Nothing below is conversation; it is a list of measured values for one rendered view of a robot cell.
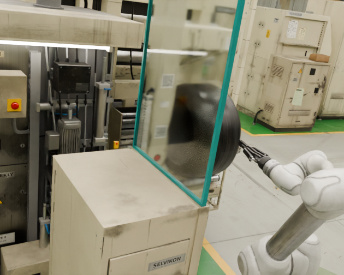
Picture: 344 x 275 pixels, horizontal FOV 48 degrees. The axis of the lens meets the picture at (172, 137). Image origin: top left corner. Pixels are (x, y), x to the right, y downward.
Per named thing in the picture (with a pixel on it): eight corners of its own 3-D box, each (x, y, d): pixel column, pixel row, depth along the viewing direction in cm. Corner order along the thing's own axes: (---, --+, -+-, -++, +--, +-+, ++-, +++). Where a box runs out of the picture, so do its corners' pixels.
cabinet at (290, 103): (275, 133, 662) (292, 60, 620) (254, 121, 710) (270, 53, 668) (314, 132, 703) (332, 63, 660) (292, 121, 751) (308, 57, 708)
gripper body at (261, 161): (277, 158, 196) (264, 149, 202) (265, 160, 191) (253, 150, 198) (272, 171, 199) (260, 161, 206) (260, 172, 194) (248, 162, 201)
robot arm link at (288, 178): (268, 184, 193) (288, 172, 197) (290, 203, 182) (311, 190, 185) (267, 169, 186) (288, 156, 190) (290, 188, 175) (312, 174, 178)
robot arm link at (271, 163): (272, 165, 186) (264, 159, 191) (266, 180, 191) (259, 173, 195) (285, 163, 191) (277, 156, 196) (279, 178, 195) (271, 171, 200)
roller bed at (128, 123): (117, 156, 255) (121, 114, 244) (108, 148, 266) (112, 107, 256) (143, 154, 265) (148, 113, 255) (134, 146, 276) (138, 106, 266)
